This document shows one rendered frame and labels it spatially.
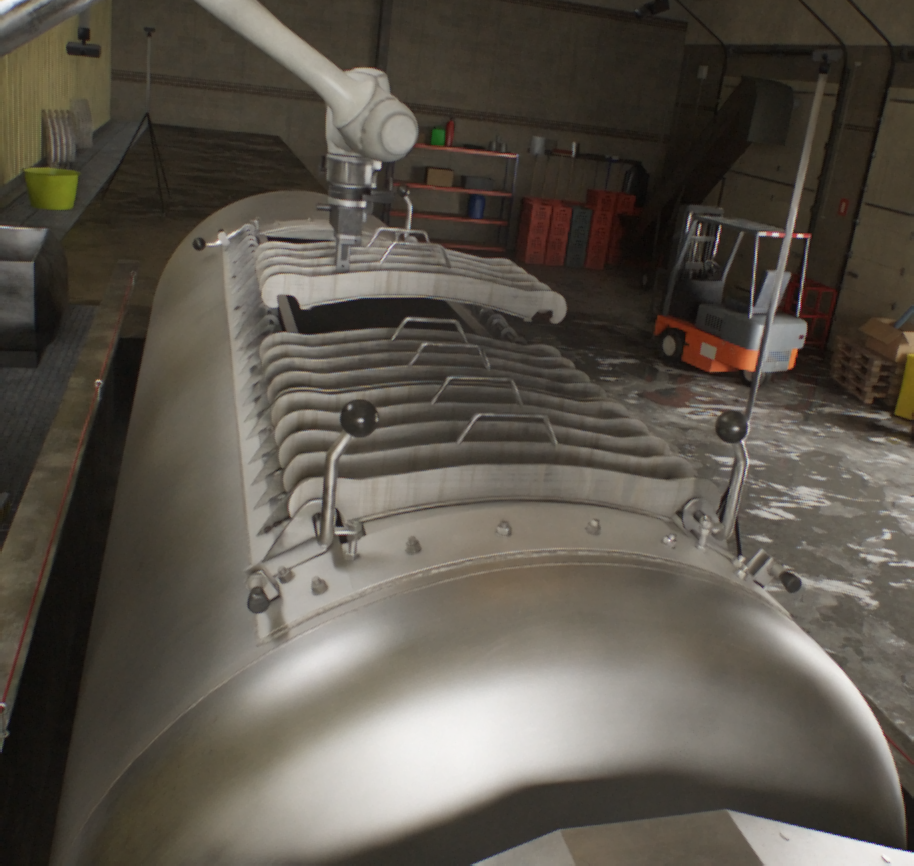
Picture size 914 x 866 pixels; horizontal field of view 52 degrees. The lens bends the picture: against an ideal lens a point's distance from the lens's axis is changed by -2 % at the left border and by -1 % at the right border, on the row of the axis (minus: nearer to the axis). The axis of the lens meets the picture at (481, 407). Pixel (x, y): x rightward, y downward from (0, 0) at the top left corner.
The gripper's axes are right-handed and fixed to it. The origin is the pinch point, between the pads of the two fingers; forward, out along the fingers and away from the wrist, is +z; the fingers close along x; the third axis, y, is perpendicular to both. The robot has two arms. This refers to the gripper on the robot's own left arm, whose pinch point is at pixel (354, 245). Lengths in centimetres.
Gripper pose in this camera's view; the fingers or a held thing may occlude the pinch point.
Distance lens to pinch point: 217.7
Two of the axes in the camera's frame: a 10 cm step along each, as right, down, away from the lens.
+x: -2.7, -3.4, 9.0
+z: -1.2, 9.4, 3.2
